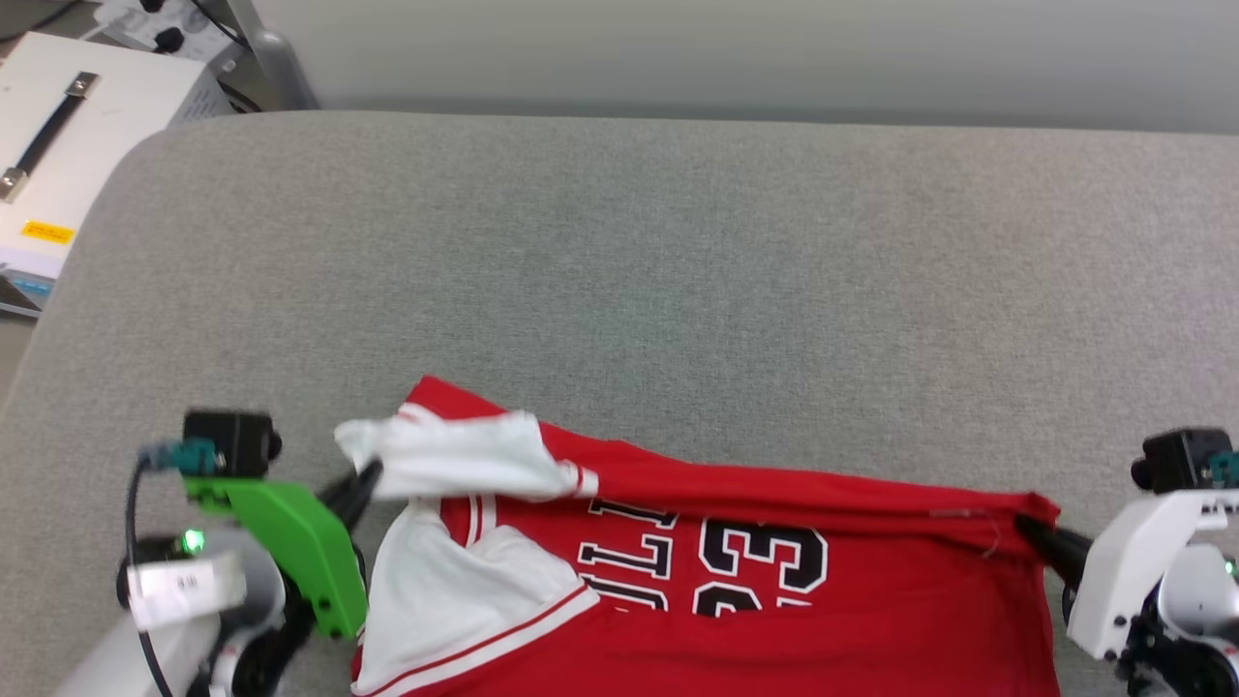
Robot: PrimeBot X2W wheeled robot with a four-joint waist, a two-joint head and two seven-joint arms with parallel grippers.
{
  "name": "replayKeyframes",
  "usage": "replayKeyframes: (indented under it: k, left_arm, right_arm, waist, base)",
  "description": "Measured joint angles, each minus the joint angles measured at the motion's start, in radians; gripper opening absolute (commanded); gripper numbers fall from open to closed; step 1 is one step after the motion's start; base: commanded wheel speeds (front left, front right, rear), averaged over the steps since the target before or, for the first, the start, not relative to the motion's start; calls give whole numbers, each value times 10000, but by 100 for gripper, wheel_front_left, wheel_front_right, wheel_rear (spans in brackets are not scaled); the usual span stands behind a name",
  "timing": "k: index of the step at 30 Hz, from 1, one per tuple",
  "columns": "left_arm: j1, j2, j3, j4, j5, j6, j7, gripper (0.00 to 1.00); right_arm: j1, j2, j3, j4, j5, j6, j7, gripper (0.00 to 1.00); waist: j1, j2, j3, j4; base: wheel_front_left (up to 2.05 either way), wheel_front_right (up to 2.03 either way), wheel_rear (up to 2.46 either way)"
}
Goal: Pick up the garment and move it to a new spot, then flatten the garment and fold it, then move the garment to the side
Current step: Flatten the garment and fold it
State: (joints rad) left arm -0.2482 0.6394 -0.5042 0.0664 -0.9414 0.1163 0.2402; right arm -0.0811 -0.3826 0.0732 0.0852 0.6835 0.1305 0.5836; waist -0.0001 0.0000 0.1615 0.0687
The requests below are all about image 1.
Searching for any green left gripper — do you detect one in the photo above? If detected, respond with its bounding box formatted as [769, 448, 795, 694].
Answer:
[183, 460, 384, 641]

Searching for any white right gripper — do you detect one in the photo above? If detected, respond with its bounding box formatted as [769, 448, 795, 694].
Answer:
[1013, 488, 1239, 662]

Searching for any red and white basketball jersey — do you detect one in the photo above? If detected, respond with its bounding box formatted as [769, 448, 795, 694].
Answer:
[334, 376, 1064, 697]

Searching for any white label tag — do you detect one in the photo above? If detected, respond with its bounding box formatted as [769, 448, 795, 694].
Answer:
[125, 551, 249, 633]

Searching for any white equipment box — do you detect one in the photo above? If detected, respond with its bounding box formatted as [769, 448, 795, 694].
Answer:
[0, 31, 235, 320]

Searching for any white power strip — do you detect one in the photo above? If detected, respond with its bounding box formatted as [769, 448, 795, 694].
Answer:
[90, 0, 245, 65]

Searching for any teal left camera connector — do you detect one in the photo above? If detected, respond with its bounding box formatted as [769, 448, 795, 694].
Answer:
[137, 439, 217, 476]

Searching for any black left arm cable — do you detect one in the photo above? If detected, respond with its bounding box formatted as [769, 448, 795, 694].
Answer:
[123, 455, 177, 697]

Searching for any grey metal frame leg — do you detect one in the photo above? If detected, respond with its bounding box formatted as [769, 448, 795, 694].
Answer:
[223, 0, 321, 111]

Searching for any black strap handle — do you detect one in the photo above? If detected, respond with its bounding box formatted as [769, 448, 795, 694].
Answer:
[0, 71, 102, 203]

